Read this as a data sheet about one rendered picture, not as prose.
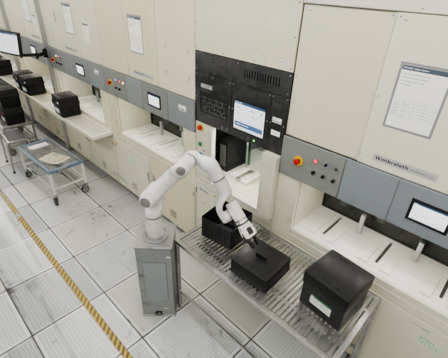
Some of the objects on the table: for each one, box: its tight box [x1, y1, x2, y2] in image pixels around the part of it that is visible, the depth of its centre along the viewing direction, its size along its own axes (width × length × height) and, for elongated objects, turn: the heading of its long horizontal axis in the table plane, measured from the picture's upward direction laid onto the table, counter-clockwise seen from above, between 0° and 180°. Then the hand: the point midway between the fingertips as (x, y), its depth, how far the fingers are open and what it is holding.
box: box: [299, 249, 375, 331], centre depth 194 cm, size 29×29×25 cm
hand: (254, 243), depth 216 cm, fingers open, 4 cm apart
